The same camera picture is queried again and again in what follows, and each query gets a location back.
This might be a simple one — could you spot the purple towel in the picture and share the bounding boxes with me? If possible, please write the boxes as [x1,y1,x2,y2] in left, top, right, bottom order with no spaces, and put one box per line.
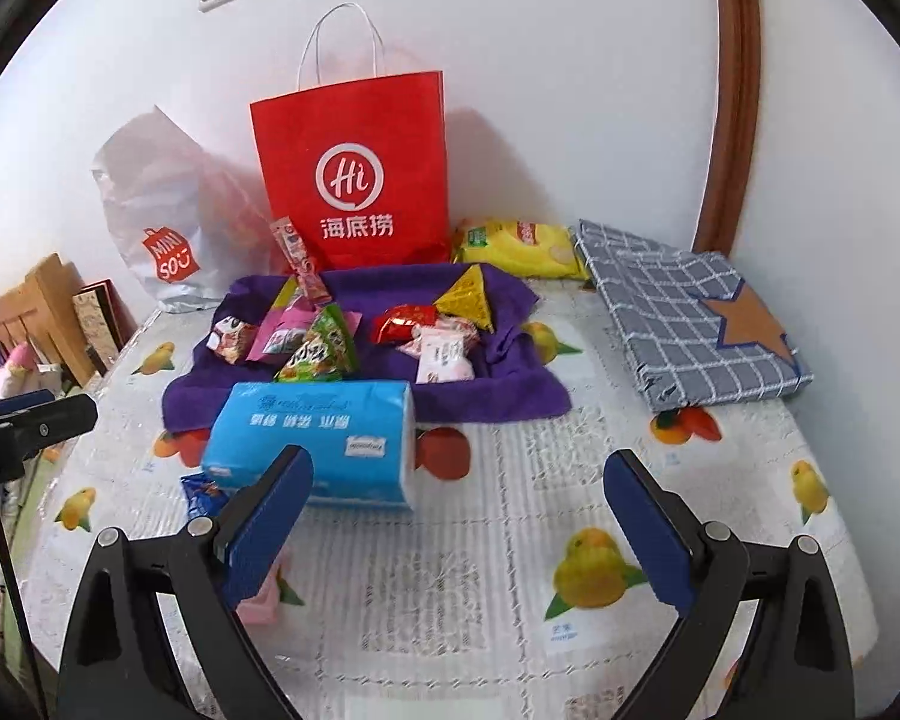
[161,262,573,436]

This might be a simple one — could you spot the patterned framed board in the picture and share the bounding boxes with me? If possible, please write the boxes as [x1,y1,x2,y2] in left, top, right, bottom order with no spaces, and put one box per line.
[71,279,137,376]

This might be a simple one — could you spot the red paper bag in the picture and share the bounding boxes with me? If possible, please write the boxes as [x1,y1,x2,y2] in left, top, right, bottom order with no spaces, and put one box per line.
[250,4,452,271]

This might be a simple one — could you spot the pink stick snack packet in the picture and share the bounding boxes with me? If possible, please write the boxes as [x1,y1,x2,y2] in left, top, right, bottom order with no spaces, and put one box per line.
[270,217,330,305]

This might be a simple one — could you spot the wooden headboard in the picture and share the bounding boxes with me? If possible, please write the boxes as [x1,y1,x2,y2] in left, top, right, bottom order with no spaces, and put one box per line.
[0,253,95,391]

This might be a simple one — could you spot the green triangular snack packet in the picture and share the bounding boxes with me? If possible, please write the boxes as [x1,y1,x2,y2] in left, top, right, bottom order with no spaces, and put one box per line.
[274,305,360,383]

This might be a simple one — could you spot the yellow triangular snack packet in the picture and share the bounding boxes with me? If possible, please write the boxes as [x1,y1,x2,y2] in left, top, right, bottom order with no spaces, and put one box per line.
[433,263,497,332]

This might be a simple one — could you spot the red snack packet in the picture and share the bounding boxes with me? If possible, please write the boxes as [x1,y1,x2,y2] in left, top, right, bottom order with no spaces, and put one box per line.
[373,303,440,345]

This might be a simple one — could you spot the pink plush bedding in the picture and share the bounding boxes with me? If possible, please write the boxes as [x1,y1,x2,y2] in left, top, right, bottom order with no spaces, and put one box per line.
[0,326,65,391]

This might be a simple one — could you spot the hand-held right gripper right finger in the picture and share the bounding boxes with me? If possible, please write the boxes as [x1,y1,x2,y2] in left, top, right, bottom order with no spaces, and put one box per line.
[602,448,857,720]

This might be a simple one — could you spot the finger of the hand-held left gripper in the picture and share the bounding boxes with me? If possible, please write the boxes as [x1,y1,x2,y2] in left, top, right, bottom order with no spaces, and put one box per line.
[0,388,56,421]
[0,394,98,482]

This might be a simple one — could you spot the grey checked folded cloth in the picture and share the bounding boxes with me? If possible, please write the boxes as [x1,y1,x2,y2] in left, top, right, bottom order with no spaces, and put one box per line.
[574,219,815,413]

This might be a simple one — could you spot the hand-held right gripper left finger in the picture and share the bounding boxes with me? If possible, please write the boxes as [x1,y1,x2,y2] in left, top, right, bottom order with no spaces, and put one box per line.
[58,445,316,720]

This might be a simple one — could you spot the yellow chips bag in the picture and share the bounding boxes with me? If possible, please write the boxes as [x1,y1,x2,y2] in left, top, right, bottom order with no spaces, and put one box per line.
[452,219,590,284]

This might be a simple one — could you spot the white plastic shopping bag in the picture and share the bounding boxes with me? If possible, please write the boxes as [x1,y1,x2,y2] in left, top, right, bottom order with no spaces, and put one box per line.
[92,106,290,314]

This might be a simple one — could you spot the pink strawberry snack packet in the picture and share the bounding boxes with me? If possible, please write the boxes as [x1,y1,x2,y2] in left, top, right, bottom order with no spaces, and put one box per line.
[397,317,482,385]

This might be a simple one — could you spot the blue tissue pack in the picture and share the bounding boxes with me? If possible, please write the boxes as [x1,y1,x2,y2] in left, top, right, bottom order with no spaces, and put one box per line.
[200,381,417,512]

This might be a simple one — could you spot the brown white small snack packet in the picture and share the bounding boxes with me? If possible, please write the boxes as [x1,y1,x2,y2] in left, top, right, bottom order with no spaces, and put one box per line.
[205,315,260,366]

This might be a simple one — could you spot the brown wooden door frame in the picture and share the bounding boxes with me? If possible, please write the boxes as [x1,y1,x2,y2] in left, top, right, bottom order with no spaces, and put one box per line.
[694,0,762,256]

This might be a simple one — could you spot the small blue snack packet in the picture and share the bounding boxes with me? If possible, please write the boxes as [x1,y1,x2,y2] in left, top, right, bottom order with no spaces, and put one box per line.
[180,473,230,519]

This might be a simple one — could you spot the magenta snack packet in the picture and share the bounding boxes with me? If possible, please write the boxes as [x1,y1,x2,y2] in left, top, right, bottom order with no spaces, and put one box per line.
[247,277,362,362]

